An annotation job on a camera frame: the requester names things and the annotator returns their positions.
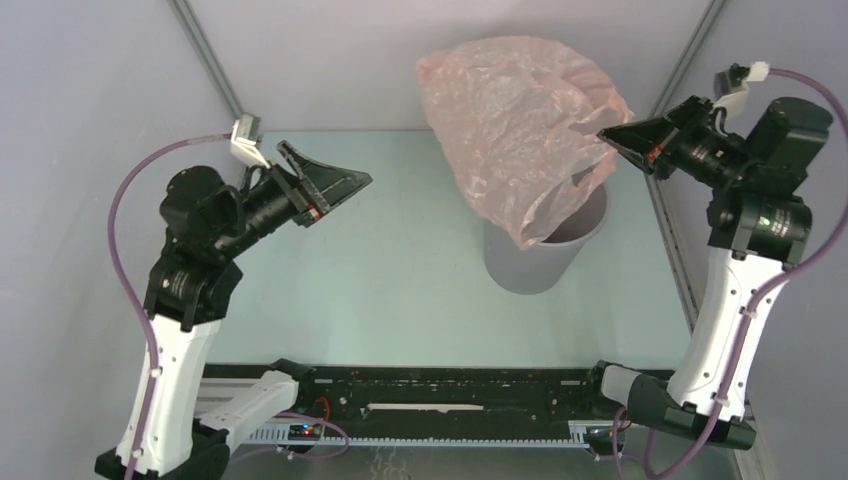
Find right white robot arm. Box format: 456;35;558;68
581;96;833;450

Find small circuit board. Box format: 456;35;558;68
287;424;322;441

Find white toothed cable tray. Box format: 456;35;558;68
242;422;588;448

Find grey round trash bin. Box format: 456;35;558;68
483;185;610;295

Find pink plastic trash bag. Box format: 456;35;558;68
416;36;633;249

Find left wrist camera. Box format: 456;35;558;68
229;113;272;169

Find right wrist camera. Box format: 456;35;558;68
713;61;770;118

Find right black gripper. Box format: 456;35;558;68
598;95;754;191

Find aluminium frame post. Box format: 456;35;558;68
167;0;245;139
646;0;732;119

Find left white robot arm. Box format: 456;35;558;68
94;142;372;479

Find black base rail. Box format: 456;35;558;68
198;362;664;442

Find right aluminium frame post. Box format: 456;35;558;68
646;0;732;119

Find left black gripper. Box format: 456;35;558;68
219;137;376;252

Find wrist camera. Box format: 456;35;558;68
229;113;272;169
713;61;770;118

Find left aluminium frame post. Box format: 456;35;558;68
167;0;245;139

